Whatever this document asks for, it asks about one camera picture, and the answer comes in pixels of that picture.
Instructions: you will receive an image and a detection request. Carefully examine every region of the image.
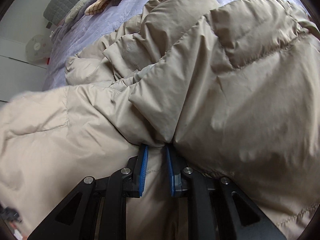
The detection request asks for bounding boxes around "beige puffer jacket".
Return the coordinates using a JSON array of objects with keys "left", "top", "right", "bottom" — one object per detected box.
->
[{"left": 1, "top": 0, "right": 319, "bottom": 239}]

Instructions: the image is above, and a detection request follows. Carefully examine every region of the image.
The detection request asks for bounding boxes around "white drawer cabinet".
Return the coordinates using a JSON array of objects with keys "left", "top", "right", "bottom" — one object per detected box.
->
[{"left": 0, "top": 38, "right": 48, "bottom": 102}]

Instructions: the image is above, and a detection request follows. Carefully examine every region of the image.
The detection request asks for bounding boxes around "light grey-green garment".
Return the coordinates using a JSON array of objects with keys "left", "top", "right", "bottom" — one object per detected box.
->
[{"left": 65, "top": 0, "right": 96, "bottom": 23}]

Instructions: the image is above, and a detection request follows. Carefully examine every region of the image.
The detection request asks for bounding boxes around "lavender embossed bed blanket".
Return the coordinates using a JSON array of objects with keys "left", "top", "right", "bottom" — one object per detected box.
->
[{"left": 43, "top": 0, "right": 303, "bottom": 91}]

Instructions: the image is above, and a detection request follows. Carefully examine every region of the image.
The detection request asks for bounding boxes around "white round fan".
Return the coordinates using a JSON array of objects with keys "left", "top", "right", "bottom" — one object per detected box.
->
[{"left": 25, "top": 35, "right": 53, "bottom": 61}]

